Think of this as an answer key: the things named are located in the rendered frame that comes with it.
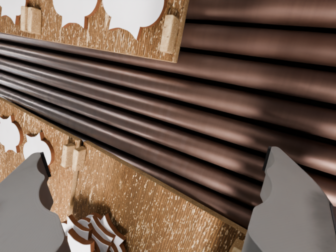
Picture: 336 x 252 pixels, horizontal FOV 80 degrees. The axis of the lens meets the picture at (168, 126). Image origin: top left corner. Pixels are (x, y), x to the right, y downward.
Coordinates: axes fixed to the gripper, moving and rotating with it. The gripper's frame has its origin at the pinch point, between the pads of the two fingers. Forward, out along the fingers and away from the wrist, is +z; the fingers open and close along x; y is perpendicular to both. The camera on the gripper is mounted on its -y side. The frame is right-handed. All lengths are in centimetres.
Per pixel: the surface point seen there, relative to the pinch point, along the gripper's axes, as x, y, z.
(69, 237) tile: -20.1, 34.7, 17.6
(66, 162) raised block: -23.6, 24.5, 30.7
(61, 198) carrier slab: -28, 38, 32
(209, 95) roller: 8.8, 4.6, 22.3
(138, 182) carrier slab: -4.8, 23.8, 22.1
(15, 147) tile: -46, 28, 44
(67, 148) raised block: -22.8, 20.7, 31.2
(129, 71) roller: -6.2, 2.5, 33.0
